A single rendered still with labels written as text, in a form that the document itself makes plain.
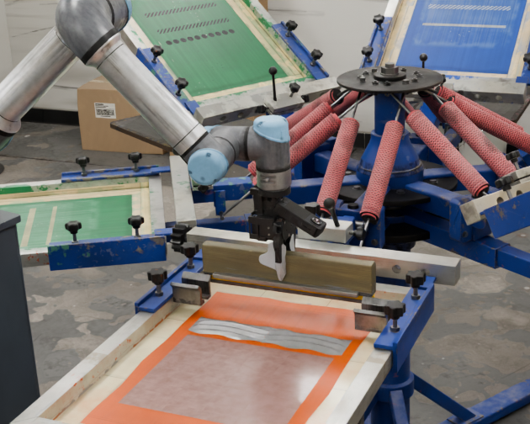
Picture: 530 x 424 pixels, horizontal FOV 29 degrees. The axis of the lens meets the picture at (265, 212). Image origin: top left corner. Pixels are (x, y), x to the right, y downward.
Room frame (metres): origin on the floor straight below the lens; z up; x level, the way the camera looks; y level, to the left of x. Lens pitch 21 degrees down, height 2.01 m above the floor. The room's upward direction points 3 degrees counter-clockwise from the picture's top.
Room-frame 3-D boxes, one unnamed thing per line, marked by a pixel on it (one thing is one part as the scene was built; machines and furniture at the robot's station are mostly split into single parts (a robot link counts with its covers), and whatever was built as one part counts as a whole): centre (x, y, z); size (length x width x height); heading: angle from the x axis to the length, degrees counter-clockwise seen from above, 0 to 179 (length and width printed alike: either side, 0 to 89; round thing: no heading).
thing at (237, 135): (2.13, 0.08, 1.35); 0.11 x 0.11 x 0.08; 77
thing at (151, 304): (2.21, 0.22, 0.98); 0.30 x 0.05 x 0.07; 156
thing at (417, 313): (1.99, -0.29, 0.98); 0.30 x 0.05 x 0.07; 156
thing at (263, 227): (2.12, -0.02, 1.20); 0.09 x 0.08 x 0.12; 66
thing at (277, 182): (2.12, -0.02, 1.28); 0.08 x 0.08 x 0.05
